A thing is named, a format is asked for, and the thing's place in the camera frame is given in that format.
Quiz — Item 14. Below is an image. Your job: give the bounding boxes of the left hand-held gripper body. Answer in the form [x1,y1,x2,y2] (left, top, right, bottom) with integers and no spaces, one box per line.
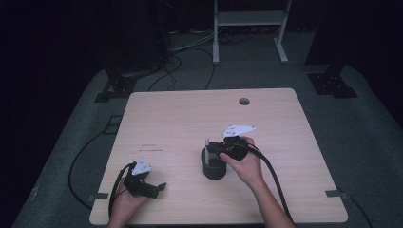
[123,158,160,200]

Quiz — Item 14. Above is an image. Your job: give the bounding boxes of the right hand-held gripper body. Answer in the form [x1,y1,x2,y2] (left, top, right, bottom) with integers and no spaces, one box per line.
[218,123,258,162]

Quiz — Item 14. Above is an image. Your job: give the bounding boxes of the white pen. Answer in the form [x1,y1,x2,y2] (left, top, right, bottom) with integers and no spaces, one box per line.
[204,138,211,166]

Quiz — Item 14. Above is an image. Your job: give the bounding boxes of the black pen holder cup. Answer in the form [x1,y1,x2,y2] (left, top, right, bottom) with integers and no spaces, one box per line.
[200,146,228,181]

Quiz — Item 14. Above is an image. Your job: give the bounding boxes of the person's right hand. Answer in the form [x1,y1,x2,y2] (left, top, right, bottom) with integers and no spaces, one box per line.
[219,136,266,188]

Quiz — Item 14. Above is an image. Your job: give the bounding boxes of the person's left hand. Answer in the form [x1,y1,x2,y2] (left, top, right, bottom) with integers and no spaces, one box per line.
[108,183,150,224]

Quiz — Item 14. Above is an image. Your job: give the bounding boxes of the white metal stand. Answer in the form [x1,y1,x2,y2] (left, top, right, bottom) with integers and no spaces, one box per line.
[212,0,293,66]

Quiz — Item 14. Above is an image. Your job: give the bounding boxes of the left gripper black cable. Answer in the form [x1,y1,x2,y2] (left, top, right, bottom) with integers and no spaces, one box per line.
[107,161,137,220]

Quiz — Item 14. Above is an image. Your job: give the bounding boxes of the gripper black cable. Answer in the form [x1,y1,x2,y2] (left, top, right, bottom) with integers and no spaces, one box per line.
[107,161,137,220]
[236,142,297,226]

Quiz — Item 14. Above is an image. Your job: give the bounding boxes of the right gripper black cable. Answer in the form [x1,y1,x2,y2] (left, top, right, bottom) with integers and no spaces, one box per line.
[236,142,297,226]

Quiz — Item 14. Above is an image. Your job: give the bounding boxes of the black floor cable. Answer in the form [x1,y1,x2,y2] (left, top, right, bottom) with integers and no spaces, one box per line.
[341,191,375,228]
[146,54,183,93]
[67,129,106,211]
[189,47,217,91]

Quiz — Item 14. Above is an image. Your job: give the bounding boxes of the black stand with base plate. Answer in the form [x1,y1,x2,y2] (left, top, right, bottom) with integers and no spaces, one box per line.
[303,0,359,100]
[94,0,169,104]

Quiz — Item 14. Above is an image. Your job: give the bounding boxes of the grey floor cables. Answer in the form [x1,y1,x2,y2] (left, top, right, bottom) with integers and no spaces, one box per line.
[169,29,217,54]

